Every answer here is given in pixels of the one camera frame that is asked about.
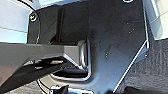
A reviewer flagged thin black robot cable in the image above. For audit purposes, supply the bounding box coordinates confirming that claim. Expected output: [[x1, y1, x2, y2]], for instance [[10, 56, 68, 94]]
[[19, 0, 43, 46]]

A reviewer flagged thick grey robot torso limb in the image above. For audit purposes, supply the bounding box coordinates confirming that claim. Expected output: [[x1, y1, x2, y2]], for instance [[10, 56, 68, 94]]
[[0, 39, 91, 94]]

